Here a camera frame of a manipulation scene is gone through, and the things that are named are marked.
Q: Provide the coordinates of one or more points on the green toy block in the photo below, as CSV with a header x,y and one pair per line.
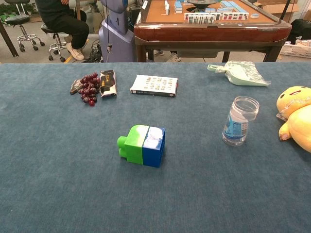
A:
x,y
133,148

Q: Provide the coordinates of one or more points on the blue toy block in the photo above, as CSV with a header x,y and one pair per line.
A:
x,y
151,156

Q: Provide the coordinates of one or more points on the white printed card box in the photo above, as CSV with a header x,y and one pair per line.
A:
x,y
155,83

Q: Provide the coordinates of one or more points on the black snack packet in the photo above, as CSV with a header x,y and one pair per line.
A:
x,y
108,80

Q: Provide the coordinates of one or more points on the dark red grape bunch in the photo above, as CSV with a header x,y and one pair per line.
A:
x,y
88,89

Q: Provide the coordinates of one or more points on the clear plastic jar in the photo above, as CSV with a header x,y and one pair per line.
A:
x,y
236,131

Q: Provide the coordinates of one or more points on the small brown packet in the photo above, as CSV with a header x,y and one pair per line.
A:
x,y
74,87

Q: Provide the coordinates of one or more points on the blue machine base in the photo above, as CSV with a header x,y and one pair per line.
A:
x,y
116,36

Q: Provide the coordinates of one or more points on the green dustpan in plastic bag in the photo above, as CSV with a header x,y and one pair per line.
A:
x,y
240,75

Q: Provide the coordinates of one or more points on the brown mahjong table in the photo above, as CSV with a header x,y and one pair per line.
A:
x,y
206,31

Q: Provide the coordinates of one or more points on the blue felt table cloth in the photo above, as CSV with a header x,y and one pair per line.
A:
x,y
73,182

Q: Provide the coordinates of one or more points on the mahjong tile row green prints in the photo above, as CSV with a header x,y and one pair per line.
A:
x,y
201,18

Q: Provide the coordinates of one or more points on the black stool with chrome base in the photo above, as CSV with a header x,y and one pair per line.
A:
x,y
57,46
17,19

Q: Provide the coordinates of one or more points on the mahjong tile row red prints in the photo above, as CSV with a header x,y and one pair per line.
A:
x,y
235,16

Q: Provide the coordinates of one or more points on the seated person in black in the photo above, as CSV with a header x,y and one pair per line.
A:
x,y
60,21

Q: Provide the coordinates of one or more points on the single blue-backed mahjong tile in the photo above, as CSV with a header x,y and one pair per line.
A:
x,y
254,16

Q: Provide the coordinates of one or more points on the yellow plush toy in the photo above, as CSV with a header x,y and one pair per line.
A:
x,y
298,121

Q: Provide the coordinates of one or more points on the white plastic basket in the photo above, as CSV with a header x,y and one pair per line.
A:
x,y
296,51

